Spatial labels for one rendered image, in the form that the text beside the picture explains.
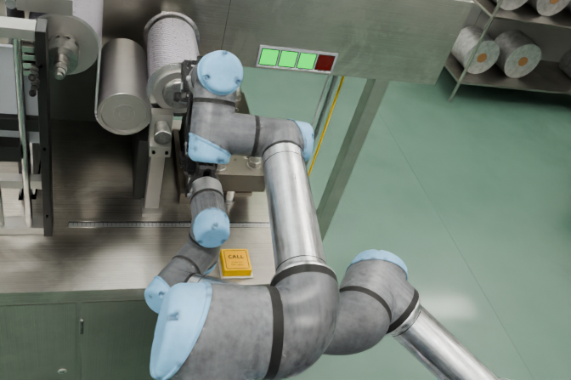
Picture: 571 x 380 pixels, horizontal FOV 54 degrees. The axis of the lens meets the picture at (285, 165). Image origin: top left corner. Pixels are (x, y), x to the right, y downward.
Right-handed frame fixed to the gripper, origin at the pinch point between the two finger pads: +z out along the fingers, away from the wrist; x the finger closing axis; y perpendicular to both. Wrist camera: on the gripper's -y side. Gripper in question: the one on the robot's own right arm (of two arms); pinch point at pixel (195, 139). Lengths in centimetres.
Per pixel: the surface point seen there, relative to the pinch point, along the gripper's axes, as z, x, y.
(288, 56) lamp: 29.4, -29.8, 10.5
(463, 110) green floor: 192, -240, -109
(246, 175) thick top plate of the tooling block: -6.4, -13.9, -6.1
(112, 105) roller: -2.4, 20.6, 10.5
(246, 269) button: -29.0, -12.1, -16.6
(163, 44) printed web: 8.9, 9.5, 21.4
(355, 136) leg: 46, -72, -30
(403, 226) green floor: 71, -137, -109
